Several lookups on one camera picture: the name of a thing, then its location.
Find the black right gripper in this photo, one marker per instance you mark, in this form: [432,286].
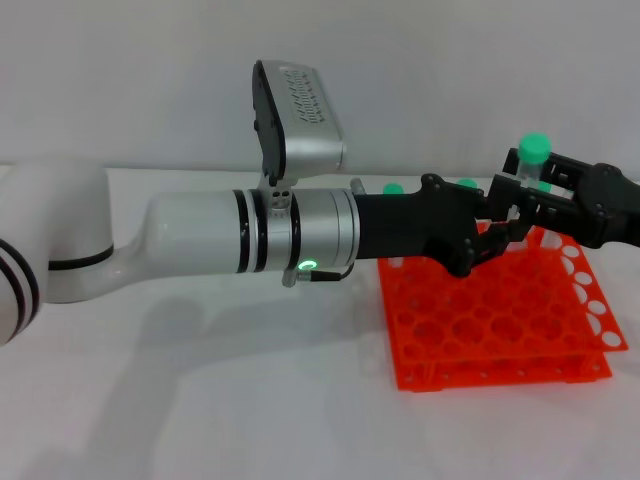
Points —
[610,205]

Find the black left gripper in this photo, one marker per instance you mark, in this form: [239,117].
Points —
[410,225]

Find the orange test tube rack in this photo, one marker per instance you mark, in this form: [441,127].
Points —
[500,325]

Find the white silver robot left arm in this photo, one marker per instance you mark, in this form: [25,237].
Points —
[190,235]

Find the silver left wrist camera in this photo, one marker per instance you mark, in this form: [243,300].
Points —
[310,125]

